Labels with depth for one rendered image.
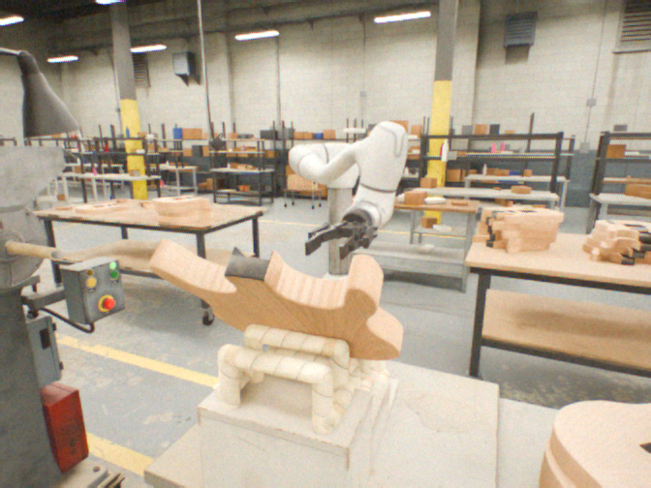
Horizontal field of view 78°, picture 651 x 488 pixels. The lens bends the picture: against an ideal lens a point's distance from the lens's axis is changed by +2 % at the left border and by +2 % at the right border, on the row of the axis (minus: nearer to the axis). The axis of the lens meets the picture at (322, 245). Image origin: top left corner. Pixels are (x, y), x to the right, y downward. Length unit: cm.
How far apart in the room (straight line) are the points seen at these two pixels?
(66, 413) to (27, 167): 105
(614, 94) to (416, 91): 455
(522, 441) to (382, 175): 69
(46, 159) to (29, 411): 98
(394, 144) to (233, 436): 73
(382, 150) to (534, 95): 1075
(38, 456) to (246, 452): 127
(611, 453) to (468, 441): 25
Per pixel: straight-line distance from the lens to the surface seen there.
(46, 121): 129
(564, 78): 1181
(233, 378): 71
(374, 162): 105
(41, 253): 130
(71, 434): 195
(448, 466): 92
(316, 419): 66
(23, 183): 114
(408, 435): 96
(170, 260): 61
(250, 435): 73
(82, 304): 161
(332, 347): 69
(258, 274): 51
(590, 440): 90
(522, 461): 102
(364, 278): 45
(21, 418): 183
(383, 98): 1216
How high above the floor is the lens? 153
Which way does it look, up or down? 14 degrees down
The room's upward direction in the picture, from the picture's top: straight up
